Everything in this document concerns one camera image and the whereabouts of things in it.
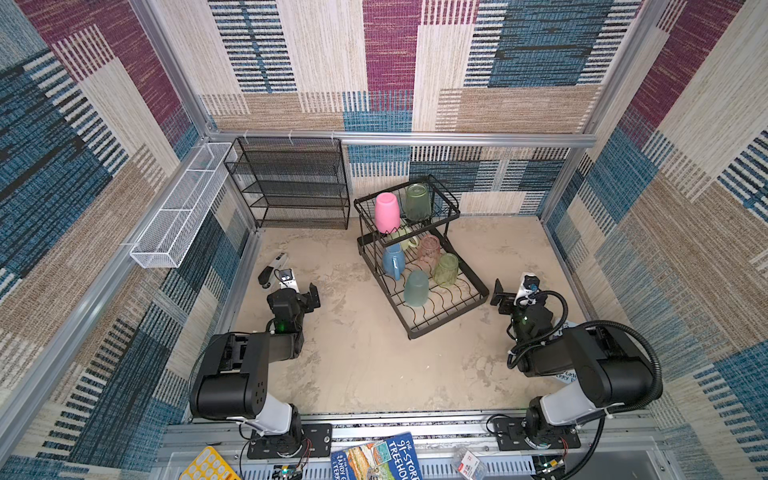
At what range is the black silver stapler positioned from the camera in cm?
101

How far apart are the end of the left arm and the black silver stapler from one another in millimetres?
195

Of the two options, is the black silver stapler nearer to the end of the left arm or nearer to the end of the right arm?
the end of the left arm

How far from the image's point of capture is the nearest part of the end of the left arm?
75cm
